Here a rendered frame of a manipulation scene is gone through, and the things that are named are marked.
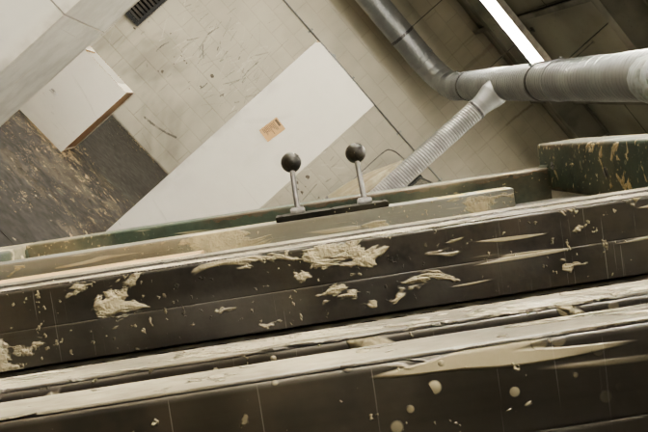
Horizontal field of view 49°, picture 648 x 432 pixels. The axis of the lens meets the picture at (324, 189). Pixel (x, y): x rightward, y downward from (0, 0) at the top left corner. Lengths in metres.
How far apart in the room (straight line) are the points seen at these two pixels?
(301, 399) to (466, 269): 0.39
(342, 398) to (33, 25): 3.26
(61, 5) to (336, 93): 2.08
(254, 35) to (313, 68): 4.46
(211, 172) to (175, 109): 4.47
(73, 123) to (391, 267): 5.60
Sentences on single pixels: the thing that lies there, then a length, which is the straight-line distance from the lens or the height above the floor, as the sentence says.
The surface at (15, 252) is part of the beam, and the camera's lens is 1.54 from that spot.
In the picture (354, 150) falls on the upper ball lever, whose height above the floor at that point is 1.53.
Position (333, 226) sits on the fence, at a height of 1.41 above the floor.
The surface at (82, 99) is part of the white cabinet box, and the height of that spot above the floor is 0.42.
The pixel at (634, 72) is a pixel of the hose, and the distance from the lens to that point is 0.97.
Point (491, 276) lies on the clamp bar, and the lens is 0.65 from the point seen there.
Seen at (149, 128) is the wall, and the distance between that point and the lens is 9.30.
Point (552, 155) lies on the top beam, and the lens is 1.53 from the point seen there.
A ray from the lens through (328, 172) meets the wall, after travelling 9.30.
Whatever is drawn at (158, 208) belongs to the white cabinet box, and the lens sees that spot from 4.90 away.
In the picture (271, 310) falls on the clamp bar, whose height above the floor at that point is 1.35.
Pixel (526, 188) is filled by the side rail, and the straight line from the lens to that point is 1.54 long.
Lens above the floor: 1.46
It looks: 1 degrees down
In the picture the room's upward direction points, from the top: 48 degrees clockwise
